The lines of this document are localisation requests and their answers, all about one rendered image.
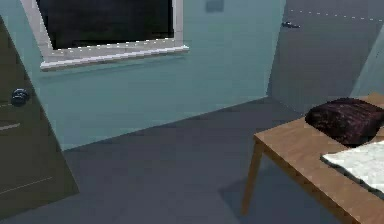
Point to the white framed dark window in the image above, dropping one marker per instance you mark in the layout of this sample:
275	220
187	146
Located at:
106	23

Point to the grey room door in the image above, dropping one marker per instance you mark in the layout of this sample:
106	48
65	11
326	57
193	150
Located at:
316	56

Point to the dark maroon pillow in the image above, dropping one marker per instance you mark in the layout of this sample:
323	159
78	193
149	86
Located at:
346	120

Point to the round black door knob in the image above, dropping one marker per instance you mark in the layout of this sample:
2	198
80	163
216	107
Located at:
20	96

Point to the dark brown room door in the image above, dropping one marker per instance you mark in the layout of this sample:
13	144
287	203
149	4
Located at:
23	150

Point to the white bed blanket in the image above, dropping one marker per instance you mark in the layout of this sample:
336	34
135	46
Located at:
363	163

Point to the grey wall switch plate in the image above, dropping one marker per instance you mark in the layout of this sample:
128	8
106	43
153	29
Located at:
214	5

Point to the wooden bed frame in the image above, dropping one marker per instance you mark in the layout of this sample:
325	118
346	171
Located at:
300	150

